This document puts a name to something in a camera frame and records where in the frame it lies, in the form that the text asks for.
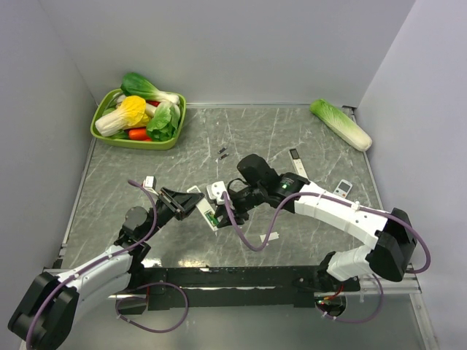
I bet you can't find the small white display remote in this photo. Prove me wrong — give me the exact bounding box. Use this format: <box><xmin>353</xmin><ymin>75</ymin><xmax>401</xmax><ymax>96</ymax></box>
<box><xmin>333</xmin><ymin>179</ymin><xmax>352</xmax><ymax>198</ymax></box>

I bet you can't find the green plastic basket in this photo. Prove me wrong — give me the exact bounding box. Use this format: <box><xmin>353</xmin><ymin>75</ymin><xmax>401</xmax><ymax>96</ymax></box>
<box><xmin>90</xmin><ymin>89</ymin><xmax>187</xmax><ymax>150</ymax></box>

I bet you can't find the green white napa cabbage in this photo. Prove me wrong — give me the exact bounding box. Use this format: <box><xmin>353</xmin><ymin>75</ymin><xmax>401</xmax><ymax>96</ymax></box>
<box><xmin>309</xmin><ymin>99</ymin><xmax>372</xmax><ymax>152</ymax></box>

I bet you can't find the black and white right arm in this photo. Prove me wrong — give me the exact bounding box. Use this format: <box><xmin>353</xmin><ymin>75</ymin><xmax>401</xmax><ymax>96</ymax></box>
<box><xmin>207</xmin><ymin>154</ymin><xmax>417</xmax><ymax>291</ymax></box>

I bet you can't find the green AAA battery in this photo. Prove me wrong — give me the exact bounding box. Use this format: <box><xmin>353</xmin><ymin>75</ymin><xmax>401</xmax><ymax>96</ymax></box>
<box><xmin>207</xmin><ymin>214</ymin><xmax>217</xmax><ymax>225</ymax></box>

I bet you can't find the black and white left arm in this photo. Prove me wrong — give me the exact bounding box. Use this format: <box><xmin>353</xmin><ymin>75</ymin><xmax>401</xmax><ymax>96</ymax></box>
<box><xmin>8</xmin><ymin>187</ymin><xmax>204</xmax><ymax>349</ymax></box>

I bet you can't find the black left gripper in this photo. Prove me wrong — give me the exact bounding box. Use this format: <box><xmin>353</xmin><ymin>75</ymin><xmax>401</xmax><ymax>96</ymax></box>
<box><xmin>142</xmin><ymin>186</ymin><xmax>204</xmax><ymax>241</ymax></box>

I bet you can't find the white battery cover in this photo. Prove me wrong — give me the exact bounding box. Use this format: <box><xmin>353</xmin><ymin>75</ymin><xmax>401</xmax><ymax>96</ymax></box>
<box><xmin>260</xmin><ymin>232</ymin><xmax>279</xmax><ymax>242</ymax></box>

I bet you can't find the green leafy toy lettuce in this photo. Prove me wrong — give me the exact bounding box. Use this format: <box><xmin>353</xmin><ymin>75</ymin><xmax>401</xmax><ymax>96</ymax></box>
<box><xmin>146</xmin><ymin>101</ymin><xmax>181</xmax><ymax>141</ymax></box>

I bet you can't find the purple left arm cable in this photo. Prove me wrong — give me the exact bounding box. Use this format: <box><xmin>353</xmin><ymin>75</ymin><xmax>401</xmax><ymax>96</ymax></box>
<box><xmin>24</xmin><ymin>179</ymin><xmax>190</xmax><ymax>350</ymax></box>

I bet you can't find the toy bok choy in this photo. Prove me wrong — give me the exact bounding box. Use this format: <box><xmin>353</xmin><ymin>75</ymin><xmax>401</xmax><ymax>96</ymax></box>
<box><xmin>120</xmin><ymin>72</ymin><xmax>180</xmax><ymax>104</ymax></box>

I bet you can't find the orange toy carrot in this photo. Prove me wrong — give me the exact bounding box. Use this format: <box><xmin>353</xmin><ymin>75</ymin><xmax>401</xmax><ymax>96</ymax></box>
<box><xmin>128</xmin><ymin>128</ymin><xmax>149</xmax><ymax>141</ymax></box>

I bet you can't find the yellow toy napa cabbage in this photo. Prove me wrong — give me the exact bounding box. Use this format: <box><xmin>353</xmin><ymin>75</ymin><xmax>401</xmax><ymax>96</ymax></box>
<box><xmin>95</xmin><ymin>96</ymin><xmax>155</xmax><ymax>137</ymax></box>

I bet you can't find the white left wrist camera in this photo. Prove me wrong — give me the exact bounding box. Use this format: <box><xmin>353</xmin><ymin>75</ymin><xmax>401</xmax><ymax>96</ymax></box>
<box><xmin>142</xmin><ymin>176</ymin><xmax>157</xmax><ymax>193</ymax></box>

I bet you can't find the slim white remote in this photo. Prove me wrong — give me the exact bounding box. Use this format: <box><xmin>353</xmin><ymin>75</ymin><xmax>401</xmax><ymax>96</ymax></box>
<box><xmin>289</xmin><ymin>148</ymin><xmax>309</xmax><ymax>181</ymax></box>

